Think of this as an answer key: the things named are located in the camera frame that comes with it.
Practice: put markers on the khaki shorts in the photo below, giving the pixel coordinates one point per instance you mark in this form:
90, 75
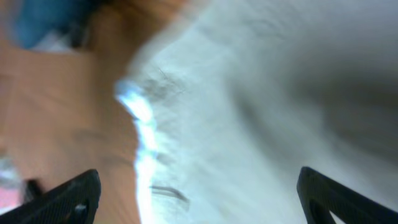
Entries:
229, 108

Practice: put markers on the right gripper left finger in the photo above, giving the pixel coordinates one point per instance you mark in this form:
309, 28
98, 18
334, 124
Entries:
74, 201

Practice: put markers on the folded navy blue shorts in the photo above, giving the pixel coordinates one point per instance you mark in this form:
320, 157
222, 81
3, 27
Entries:
38, 18

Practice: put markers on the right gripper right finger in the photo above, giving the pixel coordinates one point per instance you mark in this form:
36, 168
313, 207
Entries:
321, 196

